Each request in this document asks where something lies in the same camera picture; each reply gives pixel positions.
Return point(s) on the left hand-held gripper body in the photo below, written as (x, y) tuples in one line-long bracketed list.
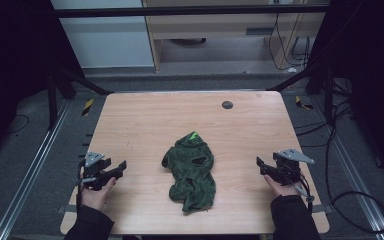
[(93, 168)]

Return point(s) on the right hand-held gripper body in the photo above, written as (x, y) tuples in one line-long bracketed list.
[(288, 165)]

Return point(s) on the dark green cloth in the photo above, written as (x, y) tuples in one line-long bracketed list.
[(190, 173)]

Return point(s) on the person's right hand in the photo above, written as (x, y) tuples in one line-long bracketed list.
[(281, 188)]

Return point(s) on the person's left hand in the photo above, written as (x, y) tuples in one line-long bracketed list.
[(96, 196)]

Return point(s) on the yellow black hazard tape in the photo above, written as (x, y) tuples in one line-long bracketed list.
[(87, 107), (302, 103)]

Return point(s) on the grey round table grommet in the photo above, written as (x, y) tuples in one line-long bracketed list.
[(227, 105)]

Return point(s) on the black metal stand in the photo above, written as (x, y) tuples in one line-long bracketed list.
[(56, 90), (316, 86)]

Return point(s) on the white cabinet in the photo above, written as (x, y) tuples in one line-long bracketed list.
[(106, 36)]

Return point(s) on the wooden shelf unit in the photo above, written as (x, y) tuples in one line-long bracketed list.
[(213, 33)]

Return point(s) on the aluminium floor rail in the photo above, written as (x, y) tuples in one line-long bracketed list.
[(30, 173), (353, 166)]

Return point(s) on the black metal frame bar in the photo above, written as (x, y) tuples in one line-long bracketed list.
[(186, 11)]

